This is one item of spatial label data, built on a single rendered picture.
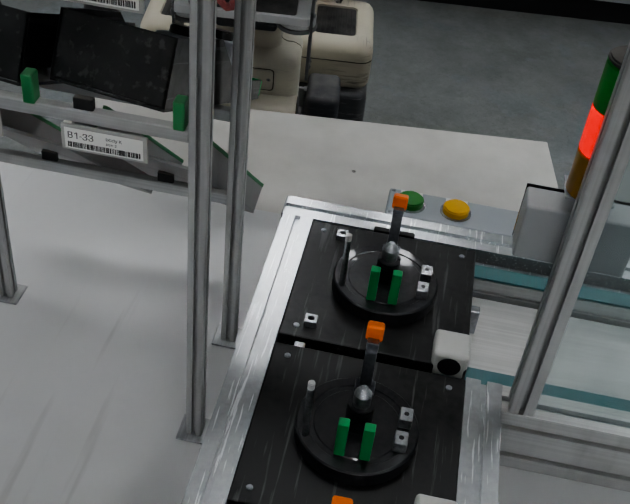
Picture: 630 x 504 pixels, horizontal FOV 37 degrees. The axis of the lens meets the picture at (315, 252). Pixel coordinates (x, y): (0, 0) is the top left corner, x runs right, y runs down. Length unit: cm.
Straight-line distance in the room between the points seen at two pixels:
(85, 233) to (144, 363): 29
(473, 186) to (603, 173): 76
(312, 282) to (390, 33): 289
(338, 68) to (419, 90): 150
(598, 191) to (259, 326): 48
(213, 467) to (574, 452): 45
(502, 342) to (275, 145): 62
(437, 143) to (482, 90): 200
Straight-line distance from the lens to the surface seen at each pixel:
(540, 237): 103
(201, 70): 88
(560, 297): 105
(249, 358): 118
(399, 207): 126
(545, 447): 121
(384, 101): 358
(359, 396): 103
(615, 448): 122
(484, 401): 118
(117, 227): 151
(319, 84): 213
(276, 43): 194
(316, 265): 129
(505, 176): 173
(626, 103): 91
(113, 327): 135
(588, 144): 96
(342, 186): 163
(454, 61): 394
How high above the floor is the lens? 181
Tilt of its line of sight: 40 degrees down
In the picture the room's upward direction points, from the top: 7 degrees clockwise
